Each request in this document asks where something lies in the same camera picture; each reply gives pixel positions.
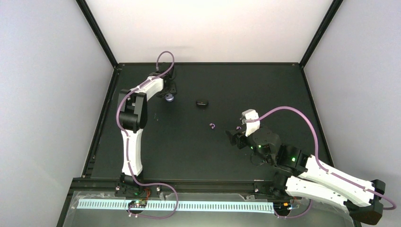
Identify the lilac earbud charging case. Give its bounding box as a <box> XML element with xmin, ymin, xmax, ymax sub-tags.
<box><xmin>165</xmin><ymin>94</ymin><xmax>174</xmax><ymax>102</ymax></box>

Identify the black earbud charging case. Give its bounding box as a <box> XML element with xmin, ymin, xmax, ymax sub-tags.
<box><xmin>195</xmin><ymin>99</ymin><xmax>209</xmax><ymax>108</ymax></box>

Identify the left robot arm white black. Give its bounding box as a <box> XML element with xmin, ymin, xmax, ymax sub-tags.
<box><xmin>116</xmin><ymin>70</ymin><xmax>177</xmax><ymax>196</ymax></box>

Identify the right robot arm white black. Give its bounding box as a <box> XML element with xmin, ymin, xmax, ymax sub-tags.
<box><xmin>226</xmin><ymin>127</ymin><xmax>385</xmax><ymax>225</ymax></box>

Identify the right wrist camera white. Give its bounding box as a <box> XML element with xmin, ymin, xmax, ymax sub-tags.
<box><xmin>240</xmin><ymin>109</ymin><xmax>260</xmax><ymax>137</ymax></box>

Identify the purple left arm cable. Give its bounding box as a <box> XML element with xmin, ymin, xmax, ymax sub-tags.
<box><xmin>116</xmin><ymin>51</ymin><xmax>179</xmax><ymax>220</ymax></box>

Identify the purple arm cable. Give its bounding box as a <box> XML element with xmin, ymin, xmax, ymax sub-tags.
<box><xmin>116</xmin><ymin>51</ymin><xmax>179</xmax><ymax>220</ymax></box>
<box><xmin>247</xmin><ymin>106</ymin><xmax>397</xmax><ymax>210</ymax></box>

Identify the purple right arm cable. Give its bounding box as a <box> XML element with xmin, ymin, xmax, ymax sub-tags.
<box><xmin>247</xmin><ymin>106</ymin><xmax>397</xmax><ymax>210</ymax></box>

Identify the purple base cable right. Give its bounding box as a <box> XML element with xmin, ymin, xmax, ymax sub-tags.
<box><xmin>274</xmin><ymin>200</ymin><xmax>314</xmax><ymax>219</ymax></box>

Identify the white slotted cable duct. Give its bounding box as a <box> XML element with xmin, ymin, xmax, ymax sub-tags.
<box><xmin>74</xmin><ymin>199</ymin><xmax>274</xmax><ymax>214</ymax></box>

